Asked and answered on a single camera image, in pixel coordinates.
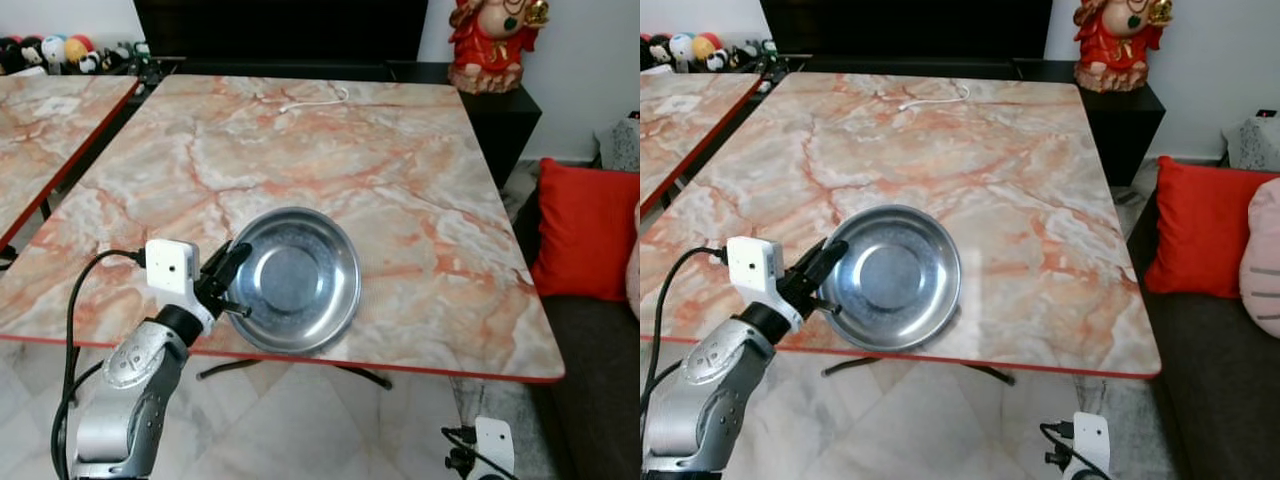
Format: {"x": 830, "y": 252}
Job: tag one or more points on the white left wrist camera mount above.
{"x": 168, "y": 268}
{"x": 750, "y": 266}

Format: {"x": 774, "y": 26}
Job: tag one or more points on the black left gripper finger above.
{"x": 238, "y": 308}
{"x": 824, "y": 305}
{"x": 232, "y": 260}
{"x": 824, "y": 258}

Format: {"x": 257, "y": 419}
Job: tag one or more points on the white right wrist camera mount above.
{"x": 1093, "y": 440}
{"x": 494, "y": 445}

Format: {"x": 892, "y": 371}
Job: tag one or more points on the red ceramic figurine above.
{"x": 492, "y": 50}
{"x": 1118, "y": 48}

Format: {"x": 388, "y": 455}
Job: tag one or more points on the pink striped cushion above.
{"x": 634, "y": 280}
{"x": 1263, "y": 262}

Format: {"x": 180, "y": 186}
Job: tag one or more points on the black television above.
{"x": 905, "y": 28}
{"x": 280, "y": 30}

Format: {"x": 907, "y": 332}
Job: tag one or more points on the black and white plush toy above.
{"x": 92, "y": 63}
{"x": 719, "y": 60}

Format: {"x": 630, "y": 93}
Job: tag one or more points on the stainless steel bowl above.
{"x": 892, "y": 280}
{"x": 298, "y": 282}

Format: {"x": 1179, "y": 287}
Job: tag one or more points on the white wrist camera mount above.
{"x": 168, "y": 268}
{"x": 1093, "y": 440}
{"x": 494, "y": 445}
{"x": 750, "y": 266}

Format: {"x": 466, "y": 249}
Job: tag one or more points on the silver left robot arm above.
{"x": 125, "y": 395}
{"x": 700, "y": 395}

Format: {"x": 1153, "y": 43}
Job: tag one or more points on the grey patterned cushion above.
{"x": 622, "y": 146}
{"x": 1255, "y": 144}

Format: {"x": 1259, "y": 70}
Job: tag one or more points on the orange plush toy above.
{"x": 706, "y": 44}
{"x": 79, "y": 46}

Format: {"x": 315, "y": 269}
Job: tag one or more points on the dark grey sofa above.
{"x": 1220, "y": 400}
{"x": 590, "y": 390}

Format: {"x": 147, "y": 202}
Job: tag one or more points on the red cushion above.
{"x": 588, "y": 230}
{"x": 1198, "y": 230}

